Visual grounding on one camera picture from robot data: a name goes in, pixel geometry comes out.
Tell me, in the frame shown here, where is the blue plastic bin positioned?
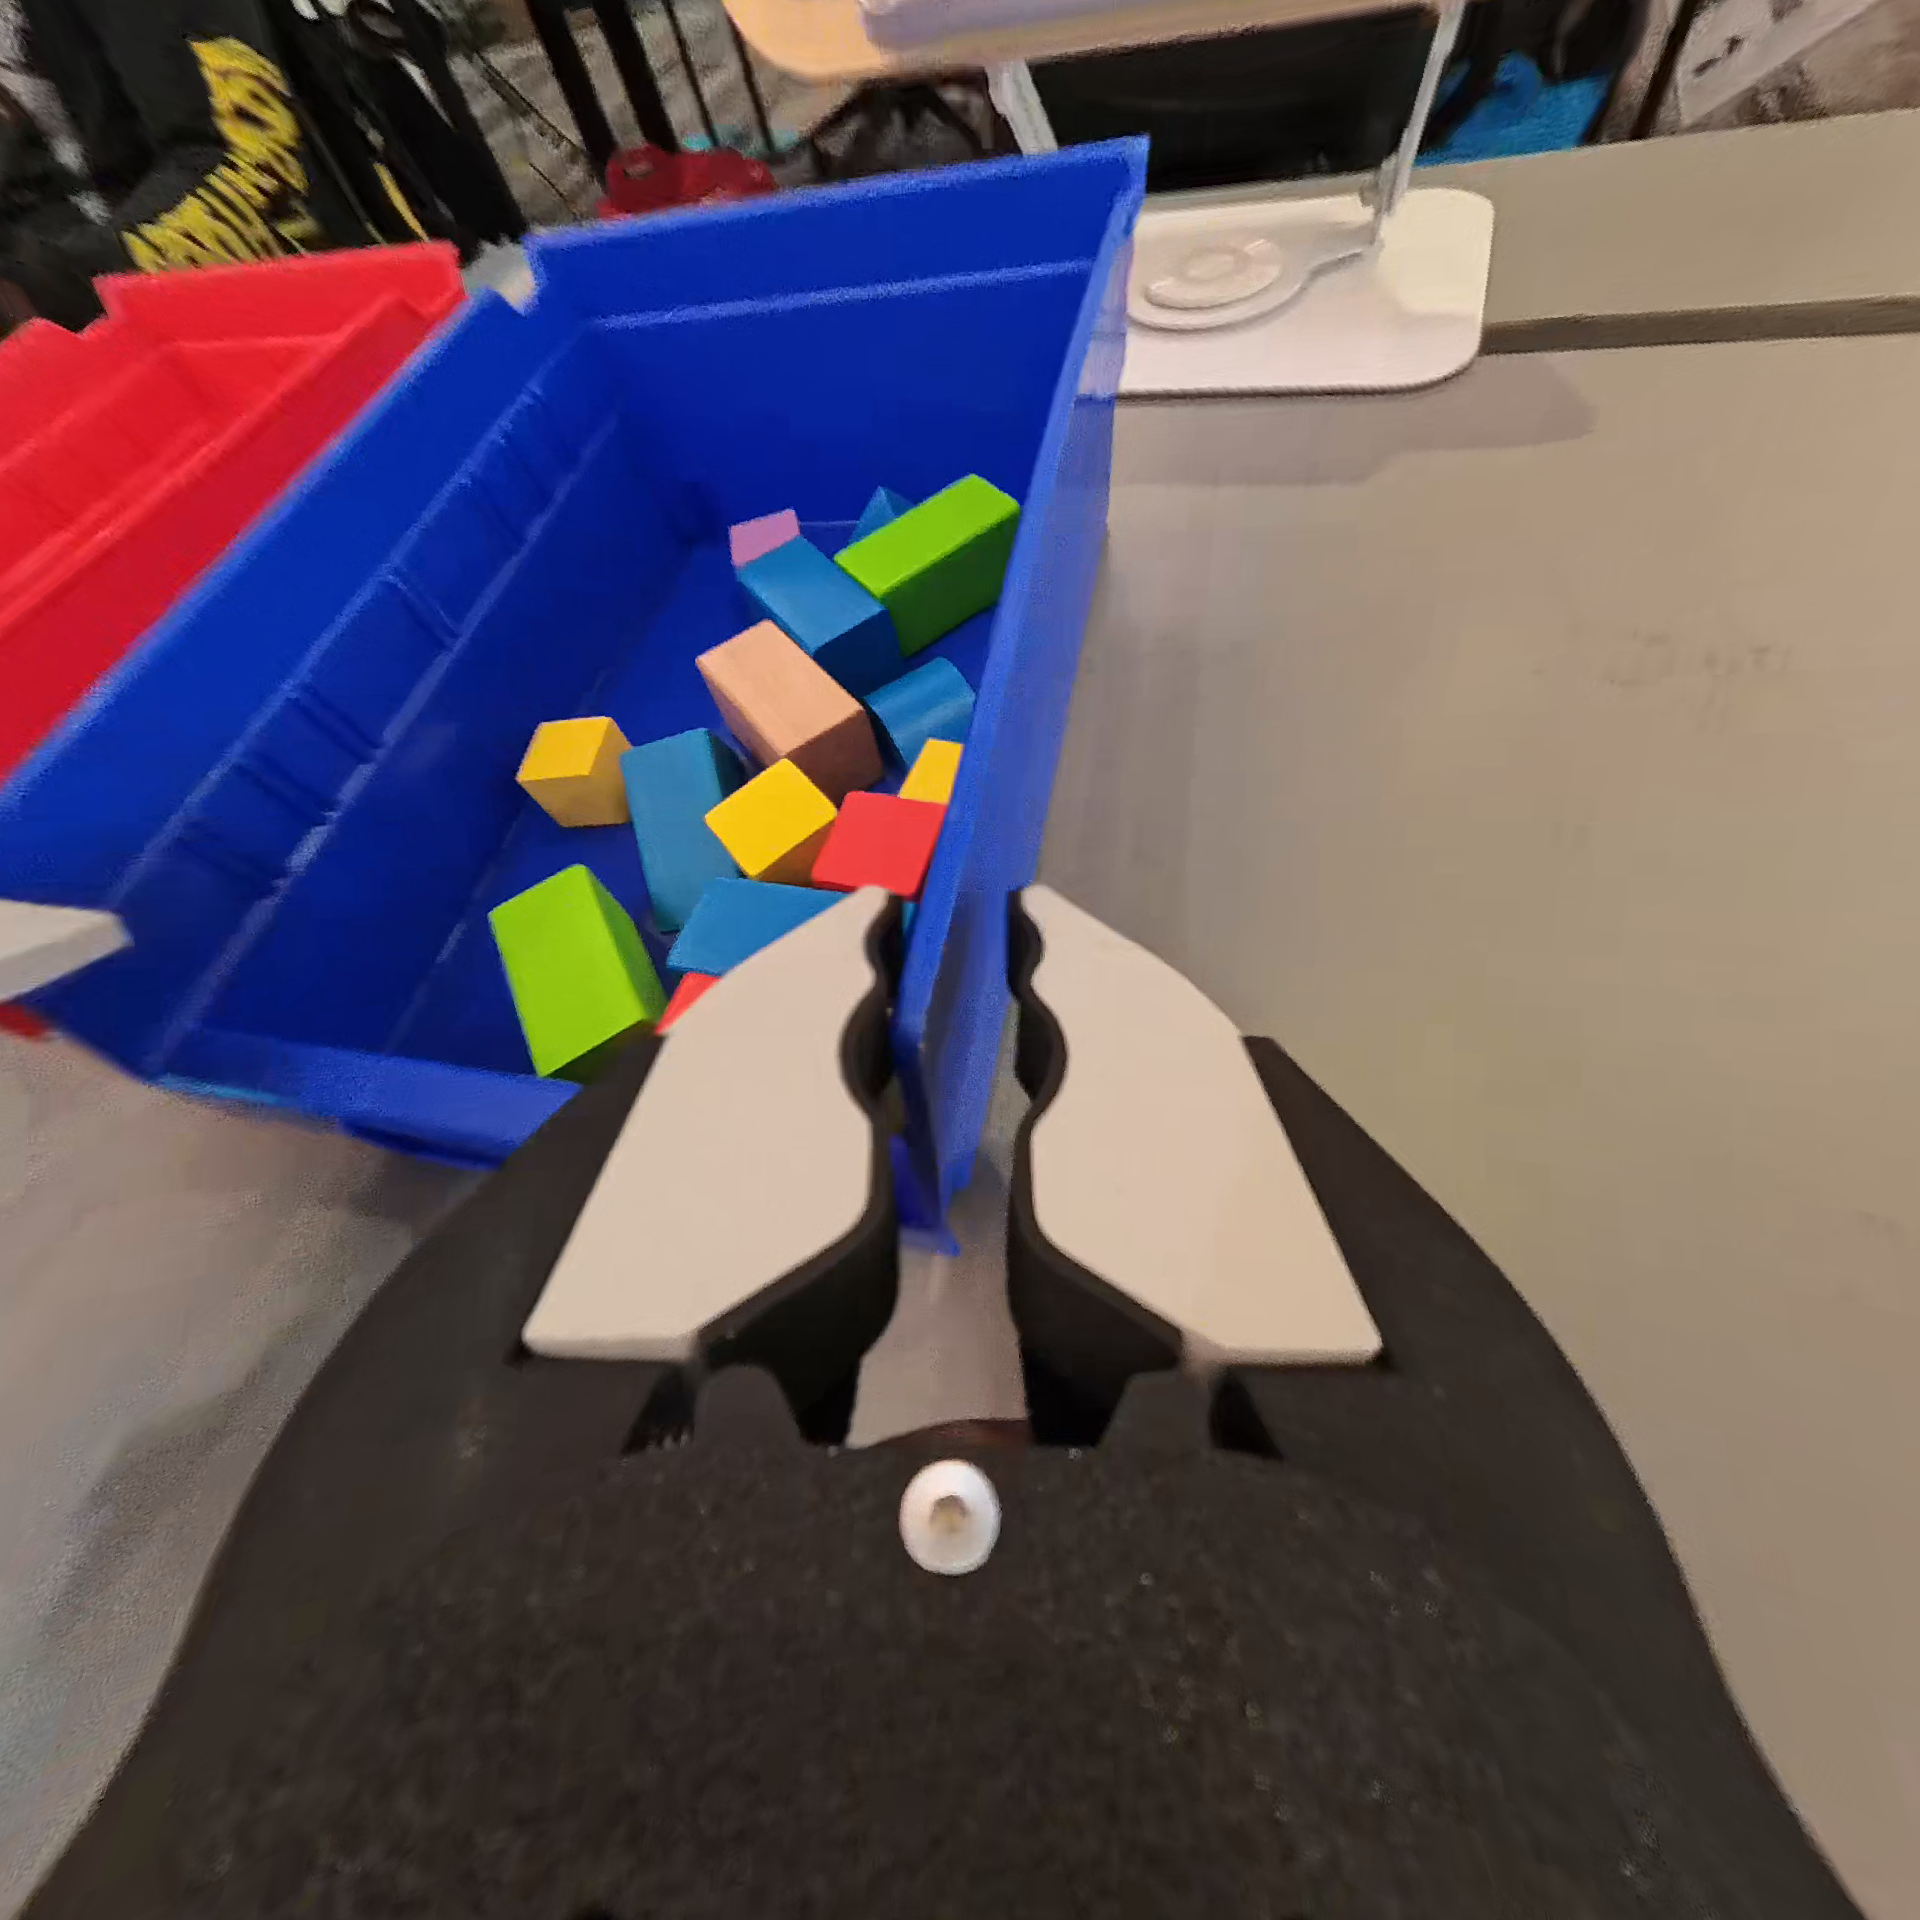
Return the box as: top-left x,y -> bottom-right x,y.
0,134 -> 1151,1245

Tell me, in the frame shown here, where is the red plastic bin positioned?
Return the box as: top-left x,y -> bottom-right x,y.
0,242 -> 467,782

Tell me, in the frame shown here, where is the white board stand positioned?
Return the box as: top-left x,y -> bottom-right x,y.
991,0 -> 1495,400

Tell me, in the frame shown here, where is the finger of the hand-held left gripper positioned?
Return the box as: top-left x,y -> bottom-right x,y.
0,903 -> 137,1005

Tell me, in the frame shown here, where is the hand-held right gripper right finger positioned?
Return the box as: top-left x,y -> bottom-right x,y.
1006,887 -> 1387,1375

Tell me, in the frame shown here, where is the blue floor tub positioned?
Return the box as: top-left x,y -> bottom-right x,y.
1426,61 -> 1638,159

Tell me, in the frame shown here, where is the pile of coloured wooden blocks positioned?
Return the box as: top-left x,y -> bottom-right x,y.
491,473 -> 1020,1079

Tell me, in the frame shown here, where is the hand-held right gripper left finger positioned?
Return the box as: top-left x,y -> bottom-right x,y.
525,887 -> 902,1375

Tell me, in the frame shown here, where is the grey desk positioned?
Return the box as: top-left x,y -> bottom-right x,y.
0,108 -> 1920,1920

